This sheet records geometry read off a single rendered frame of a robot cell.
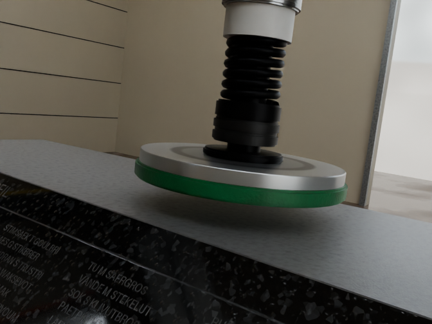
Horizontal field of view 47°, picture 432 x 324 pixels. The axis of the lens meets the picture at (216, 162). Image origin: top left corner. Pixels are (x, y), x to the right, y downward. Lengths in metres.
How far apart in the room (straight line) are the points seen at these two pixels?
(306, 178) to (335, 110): 5.14
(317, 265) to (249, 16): 0.24
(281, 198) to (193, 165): 0.08
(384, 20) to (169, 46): 2.80
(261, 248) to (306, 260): 0.04
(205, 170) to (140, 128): 6.61
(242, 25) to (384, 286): 0.27
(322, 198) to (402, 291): 0.12
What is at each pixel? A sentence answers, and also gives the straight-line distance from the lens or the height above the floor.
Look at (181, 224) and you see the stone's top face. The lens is 0.45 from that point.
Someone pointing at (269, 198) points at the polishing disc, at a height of 0.86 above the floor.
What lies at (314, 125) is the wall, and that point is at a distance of 5.65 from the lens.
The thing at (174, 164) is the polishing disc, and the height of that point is 0.88.
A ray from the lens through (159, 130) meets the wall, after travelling 6.79.
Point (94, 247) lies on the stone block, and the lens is 0.46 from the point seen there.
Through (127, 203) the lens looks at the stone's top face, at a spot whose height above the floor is 0.82.
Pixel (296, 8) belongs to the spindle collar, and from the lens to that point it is 0.51.
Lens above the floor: 0.94
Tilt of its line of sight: 7 degrees down
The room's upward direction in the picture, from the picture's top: 7 degrees clockwise
